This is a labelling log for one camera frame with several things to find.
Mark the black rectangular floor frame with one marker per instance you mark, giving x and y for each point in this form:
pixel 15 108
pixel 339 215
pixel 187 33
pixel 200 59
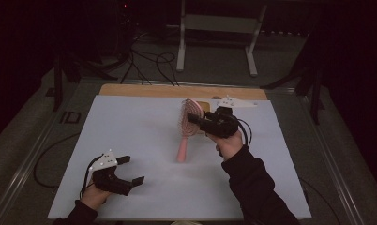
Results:
pixel 70 117

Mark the beige square cup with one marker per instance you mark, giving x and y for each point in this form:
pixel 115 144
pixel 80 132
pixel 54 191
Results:
pixel 205 105

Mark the white metal stand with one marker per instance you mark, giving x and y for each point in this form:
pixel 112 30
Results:
pixel 221 23

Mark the person's left hand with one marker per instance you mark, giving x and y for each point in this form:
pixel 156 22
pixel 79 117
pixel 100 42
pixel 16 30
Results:
pixel 94 197

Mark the pink hairbrush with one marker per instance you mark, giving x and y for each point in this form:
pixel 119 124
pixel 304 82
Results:
pixel 182 153

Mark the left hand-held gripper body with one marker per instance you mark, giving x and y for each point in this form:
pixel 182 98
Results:
pixel 110 181

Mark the aluminium frame rail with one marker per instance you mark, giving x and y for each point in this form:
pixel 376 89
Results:
pixel 328 159
pixel 27 162

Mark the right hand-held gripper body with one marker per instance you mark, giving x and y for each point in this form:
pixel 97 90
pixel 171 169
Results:
pixel 222 123

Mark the dark equipment with red light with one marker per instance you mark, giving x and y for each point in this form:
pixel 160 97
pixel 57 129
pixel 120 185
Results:
pixel 124 28

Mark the person's right hand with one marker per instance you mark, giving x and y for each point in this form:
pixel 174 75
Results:
pixel 229 146

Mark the pale blue table mat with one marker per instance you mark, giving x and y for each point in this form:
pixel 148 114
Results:
pixel 152 125

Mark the black stand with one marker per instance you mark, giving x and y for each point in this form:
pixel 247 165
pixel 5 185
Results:
pixel 57 84
pixel 314 93

